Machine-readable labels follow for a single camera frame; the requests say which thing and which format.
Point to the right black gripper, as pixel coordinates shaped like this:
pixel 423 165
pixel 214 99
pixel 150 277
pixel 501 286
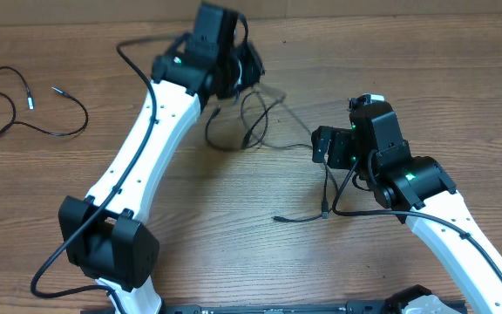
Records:
pixel 340 141

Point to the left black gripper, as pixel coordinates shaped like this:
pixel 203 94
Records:
pixel 245 55

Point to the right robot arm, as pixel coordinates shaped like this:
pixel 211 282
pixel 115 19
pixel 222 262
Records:
pixel 418 192

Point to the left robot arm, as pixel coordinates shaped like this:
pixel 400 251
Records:
pixel 105 232

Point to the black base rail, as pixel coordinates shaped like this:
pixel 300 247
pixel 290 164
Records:
pixel 350 307

